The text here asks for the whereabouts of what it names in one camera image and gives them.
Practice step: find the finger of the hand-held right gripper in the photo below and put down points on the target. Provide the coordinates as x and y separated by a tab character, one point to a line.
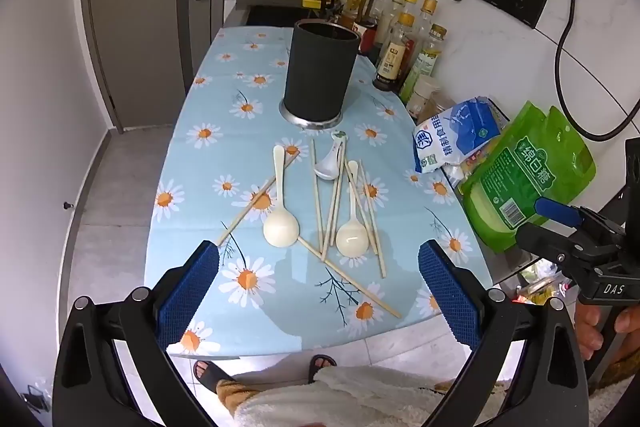
545	242
555	209

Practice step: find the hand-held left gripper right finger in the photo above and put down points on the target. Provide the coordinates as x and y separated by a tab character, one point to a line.
447	292

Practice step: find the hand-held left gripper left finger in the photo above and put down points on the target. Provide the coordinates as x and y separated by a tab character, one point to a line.
190	292

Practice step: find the cream plastic spoon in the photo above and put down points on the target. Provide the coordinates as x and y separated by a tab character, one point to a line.
351	239
281	229

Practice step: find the bunch of pale chopsticks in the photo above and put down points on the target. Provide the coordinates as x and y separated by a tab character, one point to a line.
315	192

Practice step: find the white dinosaur print spoon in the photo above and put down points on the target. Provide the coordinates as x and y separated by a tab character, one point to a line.
327	169

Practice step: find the black utensil holder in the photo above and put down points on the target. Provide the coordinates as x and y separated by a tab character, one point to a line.
320	72

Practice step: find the person's right forearm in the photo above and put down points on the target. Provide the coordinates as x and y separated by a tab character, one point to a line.
627	367

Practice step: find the person's right hand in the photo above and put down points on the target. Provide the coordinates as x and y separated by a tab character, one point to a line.
587	332

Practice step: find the green sugar bag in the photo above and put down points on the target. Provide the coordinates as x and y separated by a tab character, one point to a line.
525	172

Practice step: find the black slipper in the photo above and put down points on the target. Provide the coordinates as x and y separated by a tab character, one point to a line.
210	372
320	364

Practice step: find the clear plastic bag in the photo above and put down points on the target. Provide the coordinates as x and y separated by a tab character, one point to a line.
465	169

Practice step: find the blue daisy print tablecloth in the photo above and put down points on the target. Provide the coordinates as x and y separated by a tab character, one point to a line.
200	177

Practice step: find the blue and white salt bag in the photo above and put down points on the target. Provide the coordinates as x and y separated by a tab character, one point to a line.
450	132

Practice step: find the white fleece robe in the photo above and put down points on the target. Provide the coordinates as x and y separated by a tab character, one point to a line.
350	397

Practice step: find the clear spice jar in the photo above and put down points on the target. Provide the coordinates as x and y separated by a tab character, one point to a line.
440	104

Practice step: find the white lid spice jar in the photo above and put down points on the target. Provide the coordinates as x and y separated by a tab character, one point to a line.
422	94

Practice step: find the row of condiment bottles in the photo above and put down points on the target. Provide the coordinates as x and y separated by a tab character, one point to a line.
392	57

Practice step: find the grey door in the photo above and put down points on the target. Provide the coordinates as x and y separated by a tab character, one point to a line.
140	32

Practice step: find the dark kitchen sink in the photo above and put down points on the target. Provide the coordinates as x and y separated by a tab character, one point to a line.
270	14

